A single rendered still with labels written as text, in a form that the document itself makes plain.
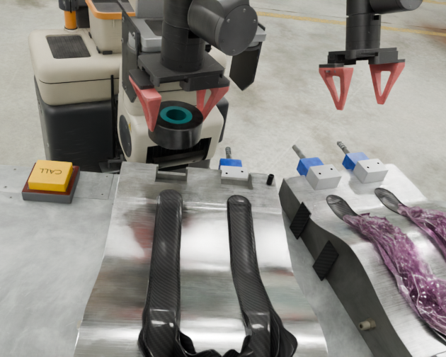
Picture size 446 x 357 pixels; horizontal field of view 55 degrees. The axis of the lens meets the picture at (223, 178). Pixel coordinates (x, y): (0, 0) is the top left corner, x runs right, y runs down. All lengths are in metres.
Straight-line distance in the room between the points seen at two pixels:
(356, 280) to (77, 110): 0.88
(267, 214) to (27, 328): 0.37
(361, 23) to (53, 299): 0.64
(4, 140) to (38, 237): 1.62
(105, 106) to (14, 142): 1.10
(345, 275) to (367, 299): 0.05
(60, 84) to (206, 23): 0.76
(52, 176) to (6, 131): 1.62
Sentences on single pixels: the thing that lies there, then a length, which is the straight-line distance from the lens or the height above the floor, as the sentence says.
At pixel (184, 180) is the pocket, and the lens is 0.74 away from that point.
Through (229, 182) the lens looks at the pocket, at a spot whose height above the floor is 0.87.
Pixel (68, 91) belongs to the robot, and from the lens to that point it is 1.22.
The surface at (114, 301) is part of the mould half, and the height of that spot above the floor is 0.92.
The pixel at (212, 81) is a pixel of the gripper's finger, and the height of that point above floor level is 1.08.
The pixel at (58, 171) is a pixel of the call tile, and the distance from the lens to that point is 0.80.
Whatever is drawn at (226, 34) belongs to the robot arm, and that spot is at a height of 1.17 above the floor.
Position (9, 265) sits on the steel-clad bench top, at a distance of 0.72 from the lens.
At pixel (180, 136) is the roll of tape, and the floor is 1.00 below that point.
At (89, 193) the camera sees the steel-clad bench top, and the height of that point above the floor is 0.80.
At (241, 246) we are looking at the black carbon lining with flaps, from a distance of 0.63.
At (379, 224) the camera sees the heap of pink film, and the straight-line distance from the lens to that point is 0.71.
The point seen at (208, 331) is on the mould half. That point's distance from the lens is 0.48.
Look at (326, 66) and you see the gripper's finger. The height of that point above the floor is 1.05.
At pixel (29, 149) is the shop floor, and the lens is 2.26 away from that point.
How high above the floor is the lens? 1.35
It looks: 40 degrees down
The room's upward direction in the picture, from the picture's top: 11 degrees clockwise
